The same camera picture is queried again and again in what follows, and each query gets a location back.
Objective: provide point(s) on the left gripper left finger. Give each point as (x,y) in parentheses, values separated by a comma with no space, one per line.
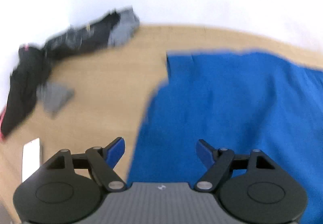
(102,162)

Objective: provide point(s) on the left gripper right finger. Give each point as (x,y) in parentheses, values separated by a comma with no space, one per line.
(217,162)

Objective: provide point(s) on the blue jacket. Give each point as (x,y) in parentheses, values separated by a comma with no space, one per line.
(238,101)

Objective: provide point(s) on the white smartphone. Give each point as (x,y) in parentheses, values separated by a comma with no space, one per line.
(31,158)

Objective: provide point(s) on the small grey cloth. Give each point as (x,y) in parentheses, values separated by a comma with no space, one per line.
(54,97)

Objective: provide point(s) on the black garment pink trim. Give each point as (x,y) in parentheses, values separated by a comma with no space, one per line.
(33,69)

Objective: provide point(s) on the black patterned shirt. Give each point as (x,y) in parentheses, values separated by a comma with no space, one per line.
(85,39)

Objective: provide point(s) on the grey t-shirt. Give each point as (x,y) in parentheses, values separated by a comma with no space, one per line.
(124,30)

